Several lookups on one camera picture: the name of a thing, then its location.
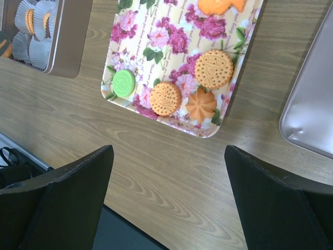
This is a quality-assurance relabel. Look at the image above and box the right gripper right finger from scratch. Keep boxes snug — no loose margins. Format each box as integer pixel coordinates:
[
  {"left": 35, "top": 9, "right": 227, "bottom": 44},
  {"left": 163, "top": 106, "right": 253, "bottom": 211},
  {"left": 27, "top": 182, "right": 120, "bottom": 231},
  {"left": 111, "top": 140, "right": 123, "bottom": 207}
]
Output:
[{"left": 224, "top": 145, "right": 332, "bottom": 249}]

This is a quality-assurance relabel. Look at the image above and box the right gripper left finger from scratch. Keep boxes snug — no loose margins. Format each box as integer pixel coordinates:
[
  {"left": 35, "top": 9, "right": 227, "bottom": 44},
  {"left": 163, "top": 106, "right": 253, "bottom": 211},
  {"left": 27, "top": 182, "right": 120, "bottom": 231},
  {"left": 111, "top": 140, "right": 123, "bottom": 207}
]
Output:
[{"left": 1, "top": 145, "right": 114, "bottom": 249}]

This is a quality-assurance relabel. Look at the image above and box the brown tin lid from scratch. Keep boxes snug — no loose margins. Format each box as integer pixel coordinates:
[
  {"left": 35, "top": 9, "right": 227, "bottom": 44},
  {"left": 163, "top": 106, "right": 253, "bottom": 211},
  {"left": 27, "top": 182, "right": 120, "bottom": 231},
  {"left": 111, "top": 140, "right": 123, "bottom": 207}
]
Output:
[{"left": 279, "top": 8, "right": 332, "bottom": 159}]

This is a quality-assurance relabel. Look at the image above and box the green cookie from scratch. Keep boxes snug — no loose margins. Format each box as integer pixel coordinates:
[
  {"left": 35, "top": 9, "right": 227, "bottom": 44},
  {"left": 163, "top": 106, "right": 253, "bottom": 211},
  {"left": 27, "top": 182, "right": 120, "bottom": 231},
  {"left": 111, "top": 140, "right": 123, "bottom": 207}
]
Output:
[{"left": 112, "top": 69, "right": 136, "bottom": 97}]

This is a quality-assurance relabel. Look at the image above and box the chocolate chip cookie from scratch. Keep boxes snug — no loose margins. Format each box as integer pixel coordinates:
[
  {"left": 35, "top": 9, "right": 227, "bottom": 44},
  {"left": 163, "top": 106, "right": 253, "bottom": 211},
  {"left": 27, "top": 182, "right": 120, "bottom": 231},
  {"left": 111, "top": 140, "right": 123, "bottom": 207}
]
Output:
[{"left": 0, "top": 31, "right": 12, "bottom": 58}]

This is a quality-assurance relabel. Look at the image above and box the plain orange round cookie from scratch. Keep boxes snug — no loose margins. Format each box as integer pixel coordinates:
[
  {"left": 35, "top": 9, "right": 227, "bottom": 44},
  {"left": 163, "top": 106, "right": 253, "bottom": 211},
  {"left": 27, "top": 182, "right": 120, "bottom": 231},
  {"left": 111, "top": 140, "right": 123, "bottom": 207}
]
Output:
[{"left": 43, "top": 12, "right": 50, "bottom": 30}]

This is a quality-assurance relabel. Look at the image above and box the patterned round biscuit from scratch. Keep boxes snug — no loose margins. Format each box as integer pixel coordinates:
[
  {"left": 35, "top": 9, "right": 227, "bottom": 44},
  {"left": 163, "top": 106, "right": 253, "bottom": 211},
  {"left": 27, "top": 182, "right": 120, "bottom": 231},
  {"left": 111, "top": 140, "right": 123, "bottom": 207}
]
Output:
[
  {"left": 150, "top": 82, "right": 182, "bottom": 116},
  {"left": 25, "top": 8, "right": 35, "bottom": 35}
]

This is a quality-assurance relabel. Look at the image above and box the orange swirl cookie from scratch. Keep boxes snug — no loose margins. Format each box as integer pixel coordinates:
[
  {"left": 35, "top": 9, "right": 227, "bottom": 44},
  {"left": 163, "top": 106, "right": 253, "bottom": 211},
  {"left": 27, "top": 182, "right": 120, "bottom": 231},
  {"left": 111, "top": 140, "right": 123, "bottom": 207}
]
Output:
[{"left": 185, "top": 88, "right": 217, "bottom": 123}]

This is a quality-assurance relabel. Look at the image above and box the square waffle biscuit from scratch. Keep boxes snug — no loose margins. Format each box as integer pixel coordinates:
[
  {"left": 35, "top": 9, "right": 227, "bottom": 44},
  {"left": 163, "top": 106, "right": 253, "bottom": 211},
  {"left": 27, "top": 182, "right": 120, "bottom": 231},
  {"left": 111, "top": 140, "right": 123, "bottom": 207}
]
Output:
[{"left": 195, "top": 49, "right": 234, "bottom": 89}]

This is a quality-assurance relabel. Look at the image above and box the brown cookie tin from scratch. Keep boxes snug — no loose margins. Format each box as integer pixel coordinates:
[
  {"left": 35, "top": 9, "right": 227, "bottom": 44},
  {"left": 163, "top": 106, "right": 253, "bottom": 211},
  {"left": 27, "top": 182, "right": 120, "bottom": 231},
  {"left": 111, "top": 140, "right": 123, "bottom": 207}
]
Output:
[{"left": 1, "top": 0, "right": 93, "bottom": 78}]

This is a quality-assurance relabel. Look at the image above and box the floral serving tray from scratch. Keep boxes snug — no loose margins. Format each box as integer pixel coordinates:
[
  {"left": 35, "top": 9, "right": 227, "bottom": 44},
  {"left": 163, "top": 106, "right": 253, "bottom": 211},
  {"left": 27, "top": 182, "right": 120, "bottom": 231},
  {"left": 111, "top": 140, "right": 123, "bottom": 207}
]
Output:
[{"left": 101, "top": 1, "right": 263, "bottom": 138}]

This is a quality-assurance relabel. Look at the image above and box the orange fish cookie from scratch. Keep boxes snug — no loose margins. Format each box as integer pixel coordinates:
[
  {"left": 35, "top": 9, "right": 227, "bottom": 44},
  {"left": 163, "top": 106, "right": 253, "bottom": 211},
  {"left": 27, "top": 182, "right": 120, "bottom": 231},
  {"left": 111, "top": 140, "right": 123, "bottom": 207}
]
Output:
[{"left": 197, "top": 0, "right": 246, "bottom": 15}]

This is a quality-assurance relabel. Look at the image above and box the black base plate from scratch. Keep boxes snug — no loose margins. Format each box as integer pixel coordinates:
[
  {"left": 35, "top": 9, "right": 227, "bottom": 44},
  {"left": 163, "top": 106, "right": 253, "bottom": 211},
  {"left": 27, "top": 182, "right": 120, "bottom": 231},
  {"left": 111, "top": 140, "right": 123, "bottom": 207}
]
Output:
[{"left": 93, "top": 205, "right": 167, "bottom": 250}]

